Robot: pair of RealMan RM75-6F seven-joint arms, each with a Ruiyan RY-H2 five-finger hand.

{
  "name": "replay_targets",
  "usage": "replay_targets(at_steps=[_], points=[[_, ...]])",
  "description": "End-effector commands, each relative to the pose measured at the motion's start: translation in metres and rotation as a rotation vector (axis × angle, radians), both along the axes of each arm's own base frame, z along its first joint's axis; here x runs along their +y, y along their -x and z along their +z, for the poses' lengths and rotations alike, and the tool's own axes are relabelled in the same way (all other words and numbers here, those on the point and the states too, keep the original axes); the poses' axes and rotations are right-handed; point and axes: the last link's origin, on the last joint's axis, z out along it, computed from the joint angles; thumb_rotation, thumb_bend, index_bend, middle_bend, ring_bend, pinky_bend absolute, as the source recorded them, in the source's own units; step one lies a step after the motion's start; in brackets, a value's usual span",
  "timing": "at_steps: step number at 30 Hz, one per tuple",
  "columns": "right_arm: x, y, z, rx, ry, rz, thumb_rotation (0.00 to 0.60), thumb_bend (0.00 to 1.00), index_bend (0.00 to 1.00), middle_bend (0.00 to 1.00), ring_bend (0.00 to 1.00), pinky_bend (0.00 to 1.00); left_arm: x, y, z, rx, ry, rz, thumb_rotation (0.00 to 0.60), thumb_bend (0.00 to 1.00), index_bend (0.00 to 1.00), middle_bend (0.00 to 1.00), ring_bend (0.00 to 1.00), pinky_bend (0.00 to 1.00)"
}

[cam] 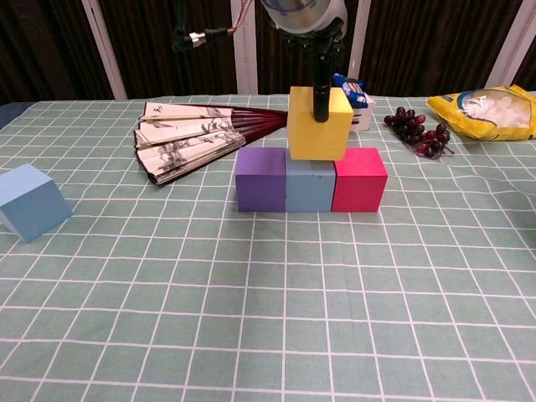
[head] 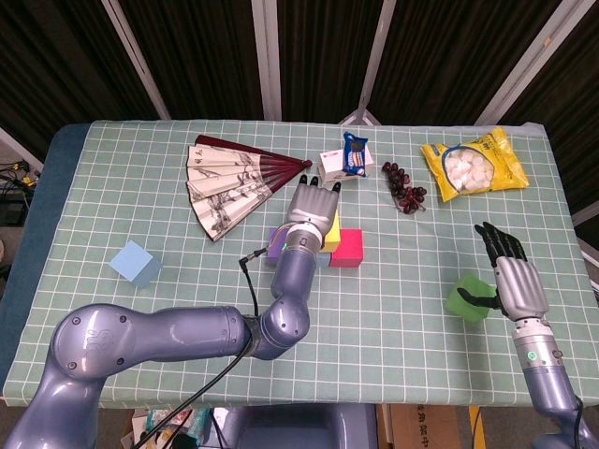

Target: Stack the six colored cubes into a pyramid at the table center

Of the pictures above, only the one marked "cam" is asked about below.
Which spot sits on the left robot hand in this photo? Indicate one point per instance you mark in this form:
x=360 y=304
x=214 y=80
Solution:
x=321 y=84

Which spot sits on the yellow foam cube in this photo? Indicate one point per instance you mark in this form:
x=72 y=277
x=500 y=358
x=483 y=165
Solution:
x=305 y=134

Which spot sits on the light blue foam cube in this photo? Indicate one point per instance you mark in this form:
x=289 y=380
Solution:
x=31 y=205
x=310 y=188

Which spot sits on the pink foam cube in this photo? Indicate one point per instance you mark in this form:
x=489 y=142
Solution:
x=358 y=184

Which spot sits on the purple foam cube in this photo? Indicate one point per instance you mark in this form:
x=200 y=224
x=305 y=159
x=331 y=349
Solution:
x=259 y=184

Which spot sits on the blue cookie packet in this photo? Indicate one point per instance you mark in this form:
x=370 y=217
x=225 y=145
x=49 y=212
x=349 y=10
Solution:
x=354 y=93

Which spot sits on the white cardboard product box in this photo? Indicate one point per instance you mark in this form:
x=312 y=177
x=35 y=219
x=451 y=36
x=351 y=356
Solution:
x=360 y=119

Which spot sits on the dark red grape bunch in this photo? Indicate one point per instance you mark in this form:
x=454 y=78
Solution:
x=412 y=127

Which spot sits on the dark brown curtain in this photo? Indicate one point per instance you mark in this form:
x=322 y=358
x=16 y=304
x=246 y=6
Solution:
x=176 y=71

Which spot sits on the painted paper folding fan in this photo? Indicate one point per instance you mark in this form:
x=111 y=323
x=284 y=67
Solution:
x=184 y=138

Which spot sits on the yellow marshmallow bag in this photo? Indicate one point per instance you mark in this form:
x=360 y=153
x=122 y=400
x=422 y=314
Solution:
x=481 y=113

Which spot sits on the green checked tablecloth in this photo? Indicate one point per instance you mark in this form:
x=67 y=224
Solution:
x=268 y=314

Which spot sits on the blue table padding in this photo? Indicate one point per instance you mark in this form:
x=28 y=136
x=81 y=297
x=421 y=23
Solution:
x=10 y=113

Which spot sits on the white frame post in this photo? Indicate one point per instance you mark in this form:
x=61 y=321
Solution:
x=513 y=42
x=359 y=42
x=104 y=46
x=244 y=63

